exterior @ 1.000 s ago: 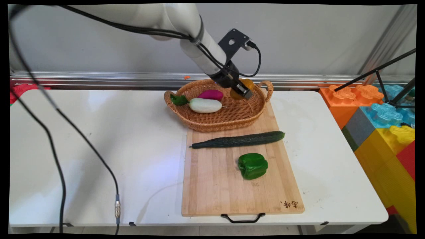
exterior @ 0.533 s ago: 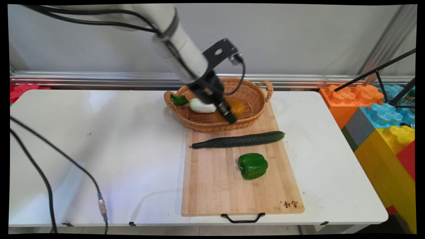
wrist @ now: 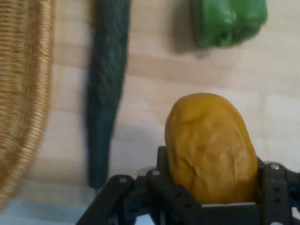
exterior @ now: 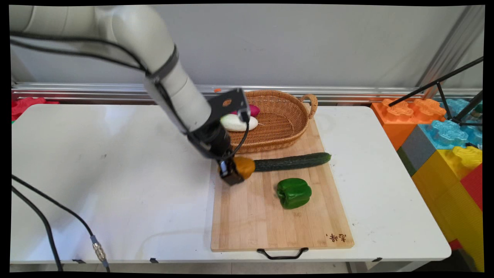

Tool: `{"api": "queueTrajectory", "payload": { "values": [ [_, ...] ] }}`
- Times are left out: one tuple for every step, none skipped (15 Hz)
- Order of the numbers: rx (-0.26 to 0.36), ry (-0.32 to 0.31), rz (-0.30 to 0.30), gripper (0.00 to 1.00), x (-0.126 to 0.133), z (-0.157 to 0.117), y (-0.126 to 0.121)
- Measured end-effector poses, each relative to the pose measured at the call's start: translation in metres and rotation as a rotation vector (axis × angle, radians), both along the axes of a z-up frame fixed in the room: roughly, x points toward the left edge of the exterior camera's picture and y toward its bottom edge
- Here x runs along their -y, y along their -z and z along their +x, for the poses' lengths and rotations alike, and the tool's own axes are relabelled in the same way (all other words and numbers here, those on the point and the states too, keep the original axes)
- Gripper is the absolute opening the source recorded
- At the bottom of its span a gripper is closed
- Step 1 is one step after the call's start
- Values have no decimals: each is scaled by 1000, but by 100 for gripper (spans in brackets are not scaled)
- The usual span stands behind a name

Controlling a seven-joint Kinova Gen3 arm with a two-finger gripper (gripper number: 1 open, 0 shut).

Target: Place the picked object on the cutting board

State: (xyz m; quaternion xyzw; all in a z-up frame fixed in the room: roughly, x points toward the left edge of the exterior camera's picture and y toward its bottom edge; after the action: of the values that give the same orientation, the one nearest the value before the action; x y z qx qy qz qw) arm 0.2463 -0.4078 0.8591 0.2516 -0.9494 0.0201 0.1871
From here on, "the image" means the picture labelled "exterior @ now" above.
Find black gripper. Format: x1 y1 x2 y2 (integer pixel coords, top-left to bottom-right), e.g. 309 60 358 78
188 123 245 186

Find brown potato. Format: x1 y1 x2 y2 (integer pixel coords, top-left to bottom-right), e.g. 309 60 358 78
217 156 256 180

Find white radish with green leaves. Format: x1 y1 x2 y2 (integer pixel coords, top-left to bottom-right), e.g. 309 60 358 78
220 114 265 132

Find long dark green cucumber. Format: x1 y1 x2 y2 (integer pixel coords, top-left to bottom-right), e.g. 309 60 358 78
253 152 332 173

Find green bell pepper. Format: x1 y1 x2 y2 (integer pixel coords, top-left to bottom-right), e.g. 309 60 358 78
276 178 313 210

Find purple sweet potato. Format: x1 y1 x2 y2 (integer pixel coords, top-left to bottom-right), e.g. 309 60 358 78
231 104 261 117

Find woven wicker basket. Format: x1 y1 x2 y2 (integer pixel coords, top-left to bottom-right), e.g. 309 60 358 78
222 90 319 154

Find orange foam block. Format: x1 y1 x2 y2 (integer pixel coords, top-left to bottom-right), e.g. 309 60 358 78
371 98 447 151

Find grey foam block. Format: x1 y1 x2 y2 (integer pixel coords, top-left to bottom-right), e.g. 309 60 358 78
397 125 437 177

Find large colourful toy bricks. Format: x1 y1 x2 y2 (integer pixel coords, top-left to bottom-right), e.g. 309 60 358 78
411 146 484 272

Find red foam puzzle block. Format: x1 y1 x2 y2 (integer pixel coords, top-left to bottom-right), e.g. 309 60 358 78
11 97 59 121

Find blue foam block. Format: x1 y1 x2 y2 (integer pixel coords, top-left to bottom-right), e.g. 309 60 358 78
418 98 484 151

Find black tripod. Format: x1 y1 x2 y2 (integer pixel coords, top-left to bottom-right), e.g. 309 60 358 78
388 57 484 127

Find bamboo cutting board with handle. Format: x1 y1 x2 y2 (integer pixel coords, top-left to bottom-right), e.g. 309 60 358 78
211 103 355 260

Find wrist camera with black bracket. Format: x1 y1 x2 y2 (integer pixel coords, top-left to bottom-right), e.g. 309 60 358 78
208 88 251 124

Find aluminium rail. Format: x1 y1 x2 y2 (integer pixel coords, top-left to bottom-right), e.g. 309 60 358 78
11 82 483 105

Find black cable with metal connector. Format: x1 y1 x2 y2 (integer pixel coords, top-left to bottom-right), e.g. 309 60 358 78
11 175 111 273

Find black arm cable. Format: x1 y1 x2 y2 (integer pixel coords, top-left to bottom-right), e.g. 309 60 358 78
10 32 250 160

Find plain black cable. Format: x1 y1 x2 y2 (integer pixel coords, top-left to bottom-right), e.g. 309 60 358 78
11 186 64 272

